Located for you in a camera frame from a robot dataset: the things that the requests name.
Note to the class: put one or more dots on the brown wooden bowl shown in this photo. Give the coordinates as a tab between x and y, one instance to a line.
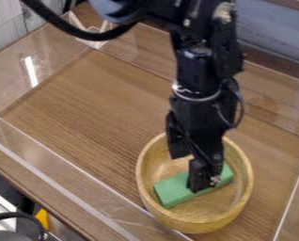
208	212

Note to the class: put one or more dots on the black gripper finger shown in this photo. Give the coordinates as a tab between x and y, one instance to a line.
201	179
178	147

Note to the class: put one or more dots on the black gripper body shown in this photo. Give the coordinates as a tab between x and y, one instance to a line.
205	120

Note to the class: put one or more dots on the clear acrylic front wall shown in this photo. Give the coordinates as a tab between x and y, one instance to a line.
86	204

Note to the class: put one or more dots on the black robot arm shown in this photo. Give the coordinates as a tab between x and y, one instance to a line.
202	27

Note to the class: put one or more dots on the yellow black device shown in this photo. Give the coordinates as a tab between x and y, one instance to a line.
37	225

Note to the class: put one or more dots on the clear acrylic corner bracket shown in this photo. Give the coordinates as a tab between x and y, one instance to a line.
94	29

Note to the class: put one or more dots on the green rectangular block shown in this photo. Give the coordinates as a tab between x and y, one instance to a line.
173	193

